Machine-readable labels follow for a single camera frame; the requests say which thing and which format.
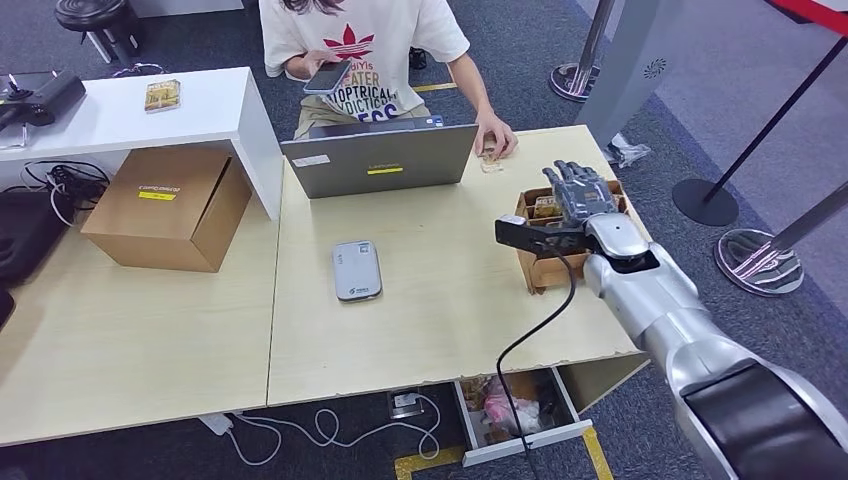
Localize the person's right hand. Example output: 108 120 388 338
296 49 342 79

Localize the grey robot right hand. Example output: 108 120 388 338
541 158 621 230

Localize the person's left hand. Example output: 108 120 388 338
474 111 519 160

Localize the dark smartphone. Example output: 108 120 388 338
302 59 353 96

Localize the person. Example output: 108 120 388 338
258 0 519 160

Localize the wooden card holder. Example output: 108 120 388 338
513 178 651 296

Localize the yellow patterned card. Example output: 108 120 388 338
144 79 182 114

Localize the grey card reader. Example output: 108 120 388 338
331 239 384 304

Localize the crumpled clear plastic bag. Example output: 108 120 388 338
602 132 653 169

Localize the chrome stanchion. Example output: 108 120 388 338
713 182 848 298
548 0 617 104

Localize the white desk shelf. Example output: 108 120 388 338
0 66 286 221

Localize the grey laptop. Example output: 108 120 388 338
280 114 480 200

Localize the black stanchion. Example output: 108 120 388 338
672 38 848 229

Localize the grey kiosk panel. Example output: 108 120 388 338
574 0 687 150

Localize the brown cardboard box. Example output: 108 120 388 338
80 146 254 274

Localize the black round stool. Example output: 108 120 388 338
52 0 148 64

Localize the pink plastic bag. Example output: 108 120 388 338
482 377 543 435

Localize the white drawer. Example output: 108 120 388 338
452 366 594 468

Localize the black controller device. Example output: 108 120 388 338
0 69 87 134

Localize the floor socket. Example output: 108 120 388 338
387 390 425 421

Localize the black foam case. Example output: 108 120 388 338
0 188 74 286

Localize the white power plug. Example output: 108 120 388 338
198 413 233 437

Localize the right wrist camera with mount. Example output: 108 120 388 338
494 213 594 258

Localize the black camera cable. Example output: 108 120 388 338
495 248 579 480

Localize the chrome wire ring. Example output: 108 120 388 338
109 61 167 79

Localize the black cable bundle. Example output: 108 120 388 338
19 158 112 227

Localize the white power cable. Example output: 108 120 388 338
198 394 442 467

